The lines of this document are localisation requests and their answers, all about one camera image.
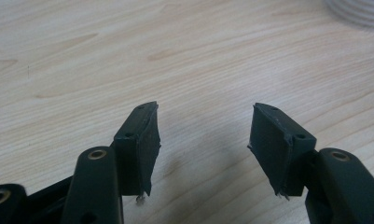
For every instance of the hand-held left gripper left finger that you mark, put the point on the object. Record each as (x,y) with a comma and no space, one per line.
(137,149)

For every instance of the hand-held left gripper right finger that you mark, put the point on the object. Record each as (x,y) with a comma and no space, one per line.
(276,146)

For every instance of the translucent tube with white base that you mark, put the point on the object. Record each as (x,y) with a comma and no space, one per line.
(358,11)

